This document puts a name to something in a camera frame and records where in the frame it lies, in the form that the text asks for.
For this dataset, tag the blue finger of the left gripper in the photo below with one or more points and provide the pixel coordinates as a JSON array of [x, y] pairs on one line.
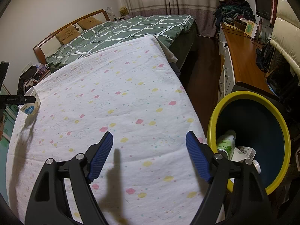
[[7, 100]]

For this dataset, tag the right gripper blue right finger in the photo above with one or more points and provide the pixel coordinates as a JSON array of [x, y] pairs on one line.
[[200, 154]]

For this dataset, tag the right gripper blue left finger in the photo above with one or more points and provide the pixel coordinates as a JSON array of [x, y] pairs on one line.
[[97, 155]]

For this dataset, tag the green drink carton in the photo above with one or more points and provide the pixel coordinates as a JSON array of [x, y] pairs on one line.
[[226, 144]]

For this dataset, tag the yellow rim trash bin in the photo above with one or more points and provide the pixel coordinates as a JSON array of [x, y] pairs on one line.
[[258, 124]]

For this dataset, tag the clothes pile on nightstand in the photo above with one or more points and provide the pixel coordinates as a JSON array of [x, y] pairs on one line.
[[31, 77]]

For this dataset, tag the pink milk carton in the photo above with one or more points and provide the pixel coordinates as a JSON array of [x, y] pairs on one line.
[[243, 153]]

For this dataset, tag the wooden headboard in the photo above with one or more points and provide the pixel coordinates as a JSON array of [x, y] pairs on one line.
[[50, 44]]

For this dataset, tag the white floral tablecloth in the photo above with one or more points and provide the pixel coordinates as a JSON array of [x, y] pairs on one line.
[[130, 90]]

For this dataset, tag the left brown pillow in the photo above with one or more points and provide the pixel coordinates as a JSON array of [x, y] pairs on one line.
[[67, 35]]

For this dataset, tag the brown pillow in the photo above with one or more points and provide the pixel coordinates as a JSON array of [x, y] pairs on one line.
[[89, 23], [67, 35]]

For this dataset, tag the wooden desk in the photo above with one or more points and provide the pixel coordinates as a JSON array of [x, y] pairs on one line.
[[238, 65]]

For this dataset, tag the right brown pillow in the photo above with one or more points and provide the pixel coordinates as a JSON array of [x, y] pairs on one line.
[[89, 23]]

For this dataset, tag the bed with green plaid duvet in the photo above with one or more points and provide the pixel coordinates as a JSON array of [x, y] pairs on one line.
[[176, 32]]

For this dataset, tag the cream puffer jacket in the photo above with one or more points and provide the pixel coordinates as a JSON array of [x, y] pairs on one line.
[[285, 35]]

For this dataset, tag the dark clothes pile on desk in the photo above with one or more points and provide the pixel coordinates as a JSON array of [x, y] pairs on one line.
[[230, 10]]

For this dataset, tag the tissue box on far nightstand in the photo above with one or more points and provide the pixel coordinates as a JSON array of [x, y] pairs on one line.
[[123, 11]]

